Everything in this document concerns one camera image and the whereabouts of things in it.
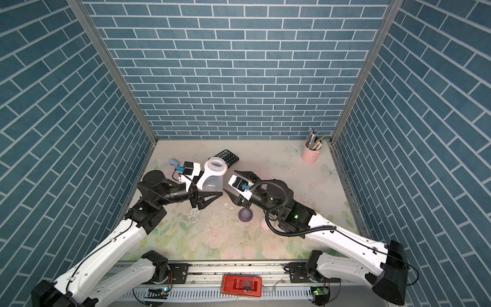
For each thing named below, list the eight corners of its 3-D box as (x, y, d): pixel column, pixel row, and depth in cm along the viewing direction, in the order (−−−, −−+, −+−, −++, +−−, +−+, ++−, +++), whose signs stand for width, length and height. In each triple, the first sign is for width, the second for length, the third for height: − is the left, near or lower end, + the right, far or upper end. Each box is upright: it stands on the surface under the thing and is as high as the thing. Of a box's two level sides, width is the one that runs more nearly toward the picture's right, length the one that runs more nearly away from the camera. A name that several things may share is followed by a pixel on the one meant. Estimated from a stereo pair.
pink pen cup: (297, 160, 114) (300, 149, 106) (302, 151, 119) (306, 140, 111) (312, 167, 110) (317, 156, 103) (317, 157, 115) (322, 146, 108)
